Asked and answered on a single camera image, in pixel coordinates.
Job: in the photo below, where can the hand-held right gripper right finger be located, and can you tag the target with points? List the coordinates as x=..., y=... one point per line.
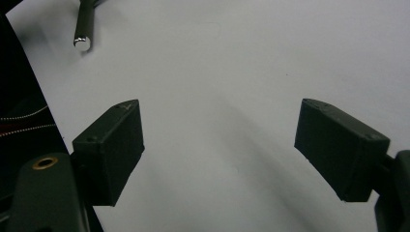
x=341, y=148

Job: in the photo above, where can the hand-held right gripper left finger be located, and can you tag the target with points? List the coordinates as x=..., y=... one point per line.
x=109, y=151

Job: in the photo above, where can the black comb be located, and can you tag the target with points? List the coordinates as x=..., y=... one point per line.
x=84, y=22

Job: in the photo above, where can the dark stitched clothing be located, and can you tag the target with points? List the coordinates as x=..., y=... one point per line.
x=22, y=122

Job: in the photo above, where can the white board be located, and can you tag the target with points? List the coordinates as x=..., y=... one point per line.
x=219, y=64

